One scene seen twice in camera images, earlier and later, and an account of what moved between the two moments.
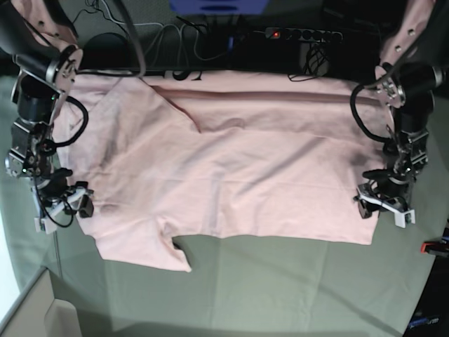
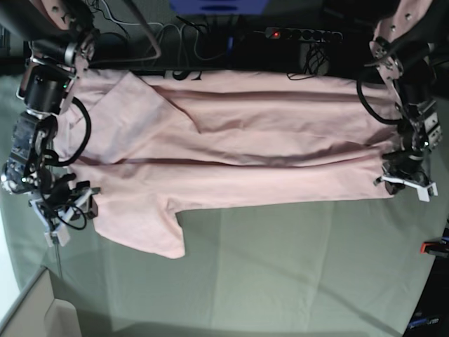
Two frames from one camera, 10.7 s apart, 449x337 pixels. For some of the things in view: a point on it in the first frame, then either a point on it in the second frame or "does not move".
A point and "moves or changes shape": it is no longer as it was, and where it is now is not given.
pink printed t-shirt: [227, 154] moves or changes shape
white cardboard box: [38, 313] does not move
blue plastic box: [219, 7] does not move
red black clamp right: [435, 248] does not move
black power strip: [303, 34] does not move
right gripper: [370, 193] -> [415, 177]
